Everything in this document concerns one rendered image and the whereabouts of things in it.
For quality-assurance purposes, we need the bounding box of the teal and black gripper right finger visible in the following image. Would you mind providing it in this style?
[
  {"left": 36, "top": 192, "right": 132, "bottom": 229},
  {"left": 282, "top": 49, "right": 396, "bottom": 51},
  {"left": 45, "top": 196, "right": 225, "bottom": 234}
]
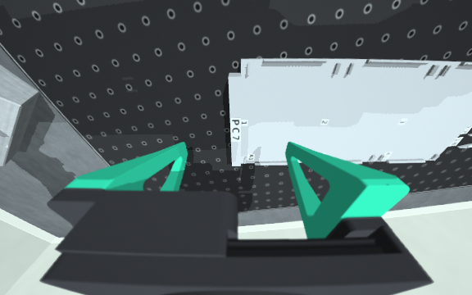
[{"left": 285, "top": 142, "right": 410, "bottom": 238}]

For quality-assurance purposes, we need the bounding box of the black flat base plate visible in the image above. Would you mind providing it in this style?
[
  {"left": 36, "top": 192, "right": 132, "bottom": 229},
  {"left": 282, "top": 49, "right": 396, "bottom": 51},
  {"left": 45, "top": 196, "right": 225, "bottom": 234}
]
[{"left": 0, "top": 0, "right": 472, "bottom": 213}]

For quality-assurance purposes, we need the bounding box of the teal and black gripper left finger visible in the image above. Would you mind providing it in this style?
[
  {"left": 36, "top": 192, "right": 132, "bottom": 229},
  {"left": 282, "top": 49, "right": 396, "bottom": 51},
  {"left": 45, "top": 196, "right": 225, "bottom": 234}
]
[{"left": 66, "top": 142, "right": 188, "bottom": 191}]

